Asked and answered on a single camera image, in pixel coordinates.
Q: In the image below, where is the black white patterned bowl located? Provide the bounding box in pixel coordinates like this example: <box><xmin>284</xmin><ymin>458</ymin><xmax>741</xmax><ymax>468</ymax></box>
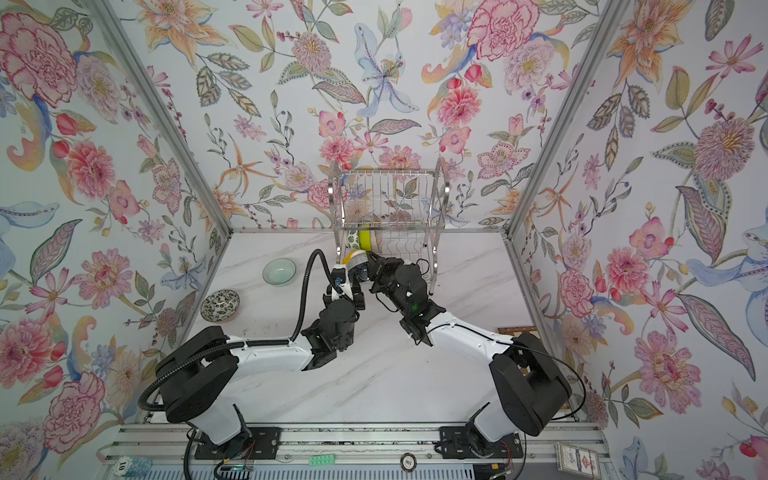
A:
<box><xmin>200</xmin><ymin>289</ymin><xmax>240</xmax><ymax>323</ymax></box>

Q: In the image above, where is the printed label card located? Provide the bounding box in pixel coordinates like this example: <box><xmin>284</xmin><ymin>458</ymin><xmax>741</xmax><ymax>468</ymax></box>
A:
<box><xmin>555</xmin><ymin>442</ymin><xmax>602</xmax><ymax>479</ymax></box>

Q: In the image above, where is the black corrugated left cable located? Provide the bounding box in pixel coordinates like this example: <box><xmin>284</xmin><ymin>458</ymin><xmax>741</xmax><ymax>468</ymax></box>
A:
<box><xmin>137</xmin><ymin>248</ymin><xmax>337</xmax><ymax>412</ymax></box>

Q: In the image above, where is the green connector block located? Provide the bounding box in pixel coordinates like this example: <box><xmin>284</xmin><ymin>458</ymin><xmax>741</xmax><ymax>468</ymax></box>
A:
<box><xmin>308</xmin><ymin>454</ymin><xmax>336</xmax><ymax>467</ymax></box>

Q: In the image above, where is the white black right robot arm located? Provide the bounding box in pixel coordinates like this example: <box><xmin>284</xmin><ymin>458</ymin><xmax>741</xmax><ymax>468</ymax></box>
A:
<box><xmin>367</xmin><ymin>253</ymin><xmax>572</xmax><ymax>443</ymax></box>

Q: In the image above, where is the lime green plastic bowl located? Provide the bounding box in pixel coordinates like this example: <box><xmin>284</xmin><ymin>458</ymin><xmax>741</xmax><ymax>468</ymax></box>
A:
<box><xmin>358</xmin><ymin>226</ymin><xmax>373</xmax><ymax>252</ymax></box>

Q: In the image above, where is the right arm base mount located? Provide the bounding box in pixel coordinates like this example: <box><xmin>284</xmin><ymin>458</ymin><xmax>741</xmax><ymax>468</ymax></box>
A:
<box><xmin>434</xmin><ymin>425</ymin><xmax>523</xmax><ymax>460</ymax></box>

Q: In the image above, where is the green leaf pattern bowl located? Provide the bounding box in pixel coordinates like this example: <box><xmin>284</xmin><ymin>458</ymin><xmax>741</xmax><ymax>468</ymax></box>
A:
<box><xmin>345</xmin><ymin>229</ymin><xmax>361</xmax><ymax>251</ymax></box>

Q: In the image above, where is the silver wire dish rack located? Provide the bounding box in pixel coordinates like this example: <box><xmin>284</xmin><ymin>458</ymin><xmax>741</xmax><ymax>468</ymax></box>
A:
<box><xmin>328</xmin><ymin>164</ymin><xmax>451</xmax><ymax>294</ymax></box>

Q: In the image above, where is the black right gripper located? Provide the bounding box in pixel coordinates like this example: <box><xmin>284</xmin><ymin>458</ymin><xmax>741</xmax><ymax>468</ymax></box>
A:
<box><xmin>368</xmin><ymin>251</ymin><xmax>414</xmax><ymax>322</ymax></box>

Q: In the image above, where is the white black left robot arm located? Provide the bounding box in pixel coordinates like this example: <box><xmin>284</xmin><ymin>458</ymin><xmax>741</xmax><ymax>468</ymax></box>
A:
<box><xmin>156</xmin><ymin>265</ymin><xmax>365</xmax><ymax>451</ymax></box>

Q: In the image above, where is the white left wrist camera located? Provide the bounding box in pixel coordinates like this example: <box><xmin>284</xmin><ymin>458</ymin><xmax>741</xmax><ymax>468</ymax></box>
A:
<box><xmin>331</xmin><ymin>264</ymin><xmax>352</xmax><ymax>296</ymax></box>

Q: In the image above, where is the dark blue floral bowl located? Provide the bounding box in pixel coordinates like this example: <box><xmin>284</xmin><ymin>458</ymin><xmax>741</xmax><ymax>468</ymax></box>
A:
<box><xmin>346</xmin><ymin>250</ymin><xmax>368</xmax><ymax>282</ymax></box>

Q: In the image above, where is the pink striped bowl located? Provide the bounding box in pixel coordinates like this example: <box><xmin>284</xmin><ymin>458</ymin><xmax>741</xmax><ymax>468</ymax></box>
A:
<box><xmin>370</xmin><ymin>230</ymin><xmax>382</xmax><ymax>254</ymax></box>

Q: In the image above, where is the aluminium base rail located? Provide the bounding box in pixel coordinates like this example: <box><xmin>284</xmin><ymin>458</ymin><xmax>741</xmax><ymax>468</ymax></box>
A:
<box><xmin>96</xmin><ymin>422</ymin><xmax>611</xmax><ymax>465</ymax></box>

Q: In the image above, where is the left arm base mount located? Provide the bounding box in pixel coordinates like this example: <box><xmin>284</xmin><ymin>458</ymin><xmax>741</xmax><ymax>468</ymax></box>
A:
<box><xmin>194</xmin><ymin>427</ymin><xmax>282</xmax><ymax>461</ymax></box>

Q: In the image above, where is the wooden checkerboard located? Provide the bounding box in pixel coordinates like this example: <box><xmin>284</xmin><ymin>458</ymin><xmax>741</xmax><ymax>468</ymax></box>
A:
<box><xmin>497</xmin><ymin>326</ymin><xmax>537</xmax><ymax>336</ymax></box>

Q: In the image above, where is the pale green celadon bowl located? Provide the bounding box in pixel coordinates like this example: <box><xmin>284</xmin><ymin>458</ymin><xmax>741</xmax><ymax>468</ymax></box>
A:
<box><xmin>262</xmin><ymin>258</ymin><xmax>297</xmax><ymax>286</ymax></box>

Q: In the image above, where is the yellow plastic bowl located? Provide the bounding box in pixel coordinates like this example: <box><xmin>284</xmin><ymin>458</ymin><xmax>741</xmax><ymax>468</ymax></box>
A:
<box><xmin>341</xmin><ymin>250</ymin><xmax>357</xmax><ymax>266</ymax></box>

